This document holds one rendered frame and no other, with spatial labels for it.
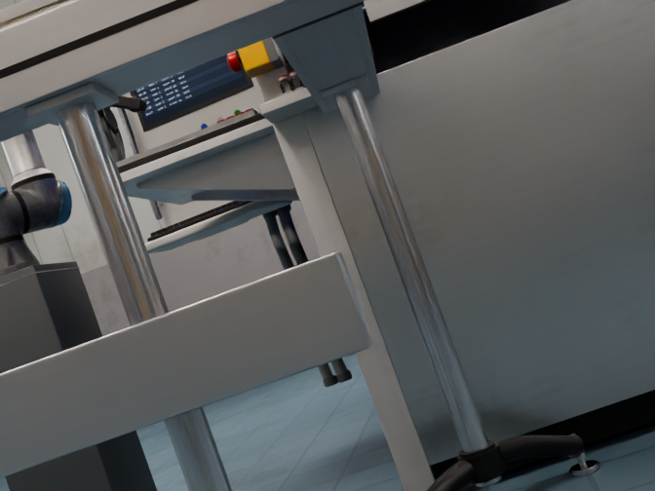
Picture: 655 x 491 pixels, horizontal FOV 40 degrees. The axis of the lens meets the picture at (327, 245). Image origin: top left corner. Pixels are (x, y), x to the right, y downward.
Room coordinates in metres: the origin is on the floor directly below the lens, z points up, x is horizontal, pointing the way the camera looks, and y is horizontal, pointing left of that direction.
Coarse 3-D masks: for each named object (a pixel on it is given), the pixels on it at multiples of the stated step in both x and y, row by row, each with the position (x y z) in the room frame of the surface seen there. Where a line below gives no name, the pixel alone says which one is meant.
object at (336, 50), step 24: (312, 24) 1.18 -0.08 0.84; (336, 24) 1.22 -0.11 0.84; (360, 24) 1.27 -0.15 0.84; (288, 48) 1.25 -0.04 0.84; (312, 48) 1.30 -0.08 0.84; (336, 48) 1.35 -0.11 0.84; (360, 48) 1.41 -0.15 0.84; (312, 72) 1.45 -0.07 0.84; (336, 72) 1.52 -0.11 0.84; (360, 72) 1.59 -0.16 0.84
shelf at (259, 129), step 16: (240, 128) 1.90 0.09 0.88; (256, 128) 1.89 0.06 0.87; (272, 128) 1.92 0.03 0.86; (208, 144) 1.90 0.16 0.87; (224, 144) 1.91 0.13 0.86; (240, 144) 1.98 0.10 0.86; (160, 160) 1.91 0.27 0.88; (176, 160) 1.91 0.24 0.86; (192, 160) 1.96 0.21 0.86; (128, 176) 1.92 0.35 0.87; (144, 176) 1.95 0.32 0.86; (128, 192) 2.07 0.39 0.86; (144, 192) 2.15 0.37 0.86; (160, 192) 2.24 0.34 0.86; (176, 192) 2.34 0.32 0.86; (192, 192) 2.44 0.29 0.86
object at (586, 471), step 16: (496, 448) 1.64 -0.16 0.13; (512, 448) 1.68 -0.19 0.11; (528, 448) 1.69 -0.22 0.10; (544, 448) 1.71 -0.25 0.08; (560, 448) 1.73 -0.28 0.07; (576, 448) 1.75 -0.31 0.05; (464, 464) 1.63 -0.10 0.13; (480, 464) 1.63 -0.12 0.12; (496, 464) 1.63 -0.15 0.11; (576, 464) 1.80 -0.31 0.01; (592, 464) 1.76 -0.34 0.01; (448, 480) 1.61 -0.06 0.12; (464, 480) 1.62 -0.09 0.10; (480, 480) 1.63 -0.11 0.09
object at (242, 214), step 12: (252, 204) 2.66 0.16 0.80; (264, 204) 2.65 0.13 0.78; (276, 204) 2.68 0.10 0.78; (288, 204) 2.81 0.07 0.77; (216, 216) 2.69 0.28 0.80; (228, 216) 2.68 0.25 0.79; (240, 216) 2.68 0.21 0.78; (252, 216) 2.81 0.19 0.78; (192, 228) 2.70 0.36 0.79; (204, 228) 2.70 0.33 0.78; (216, 228) 2.76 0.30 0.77; (228, 228) 2.94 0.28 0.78; (156, 240) 2.73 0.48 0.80; (168, 240) 2.72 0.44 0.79; (180, 240) 2.72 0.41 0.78; (192, 240) 2.86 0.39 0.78
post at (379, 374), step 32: (288, 128) 1.87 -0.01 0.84; (288, 160) 1.87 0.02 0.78; (320, 192) 1.87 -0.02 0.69; (320, 224) 1.87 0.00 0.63; (352, 256) 1.87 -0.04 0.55; (384, 352) 1.87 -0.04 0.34; (384, 384) 1.87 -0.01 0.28; (384, 416) 1.87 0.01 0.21; (416, 448) 1.87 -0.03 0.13; (416, 480) 1.87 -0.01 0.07
